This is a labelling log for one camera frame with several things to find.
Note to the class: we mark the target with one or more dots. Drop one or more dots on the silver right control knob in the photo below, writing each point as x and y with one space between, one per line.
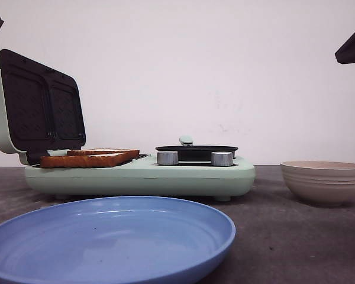
222 158

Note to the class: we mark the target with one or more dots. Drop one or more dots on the black frying pan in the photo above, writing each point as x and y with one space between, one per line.
189 152

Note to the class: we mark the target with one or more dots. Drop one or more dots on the silver left control knob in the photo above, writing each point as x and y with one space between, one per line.
167 158

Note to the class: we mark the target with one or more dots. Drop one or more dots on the mint green hinged lid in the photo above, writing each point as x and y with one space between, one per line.
40 109

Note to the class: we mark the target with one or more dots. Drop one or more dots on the mint green breakfast maker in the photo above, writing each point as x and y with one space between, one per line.
144 176

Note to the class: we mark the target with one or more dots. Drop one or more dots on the silver control knob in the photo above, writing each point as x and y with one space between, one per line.
167 158
222 158

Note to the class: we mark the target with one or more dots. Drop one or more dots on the blue plate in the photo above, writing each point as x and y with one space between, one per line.
130 239

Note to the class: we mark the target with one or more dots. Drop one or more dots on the cream ribbed bowl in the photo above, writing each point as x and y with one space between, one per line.
320 182

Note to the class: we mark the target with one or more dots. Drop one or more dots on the toast slice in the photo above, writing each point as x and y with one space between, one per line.
89 161
133 153

